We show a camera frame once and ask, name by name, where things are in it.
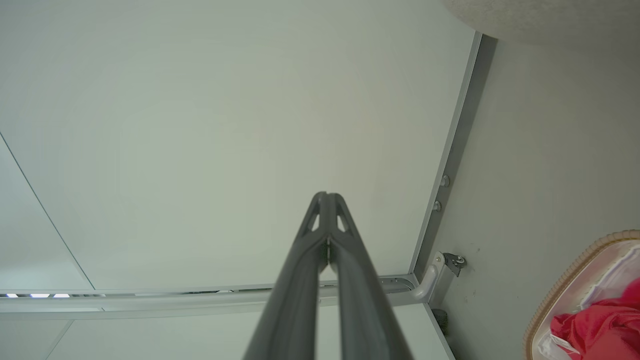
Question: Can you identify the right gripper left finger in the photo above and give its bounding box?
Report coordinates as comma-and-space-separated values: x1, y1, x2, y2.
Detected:
243, 191, 329, 360

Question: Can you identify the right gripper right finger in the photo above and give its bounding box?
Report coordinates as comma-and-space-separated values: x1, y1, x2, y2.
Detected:
327, 192, 414, 360

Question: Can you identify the red shirt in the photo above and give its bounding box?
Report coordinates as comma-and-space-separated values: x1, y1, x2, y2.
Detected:
550, 277, 640, 360

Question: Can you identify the wicker laundry basket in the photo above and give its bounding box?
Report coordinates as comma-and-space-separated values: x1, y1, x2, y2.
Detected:
522, 229, 640, 360

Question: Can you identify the white basket liner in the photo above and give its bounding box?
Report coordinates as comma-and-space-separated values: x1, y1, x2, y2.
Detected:
532, 239, 640, 360

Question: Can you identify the grey partition bottom rail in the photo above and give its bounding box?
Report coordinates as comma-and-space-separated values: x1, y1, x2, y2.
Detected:
409, 32, 499, 281

